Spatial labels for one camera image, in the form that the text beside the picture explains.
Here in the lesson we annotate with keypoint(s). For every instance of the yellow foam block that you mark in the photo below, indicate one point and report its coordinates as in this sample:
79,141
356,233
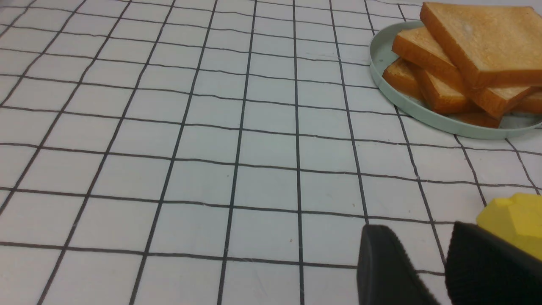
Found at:
516,220

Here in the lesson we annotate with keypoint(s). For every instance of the toast slice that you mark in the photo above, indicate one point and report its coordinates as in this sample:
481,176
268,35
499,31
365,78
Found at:
399,76
491,46
443,99
417,46

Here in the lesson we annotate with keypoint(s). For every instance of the white grid tablecloth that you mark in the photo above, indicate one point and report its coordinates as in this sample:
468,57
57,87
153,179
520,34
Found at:
220,152

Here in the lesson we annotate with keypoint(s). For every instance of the green plate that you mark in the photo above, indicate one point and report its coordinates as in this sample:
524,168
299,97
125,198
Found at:
381,56

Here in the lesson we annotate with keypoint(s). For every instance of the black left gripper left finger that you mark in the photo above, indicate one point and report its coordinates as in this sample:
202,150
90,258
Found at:
385,274

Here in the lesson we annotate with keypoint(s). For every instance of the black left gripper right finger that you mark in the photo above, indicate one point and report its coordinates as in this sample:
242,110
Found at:
482,269

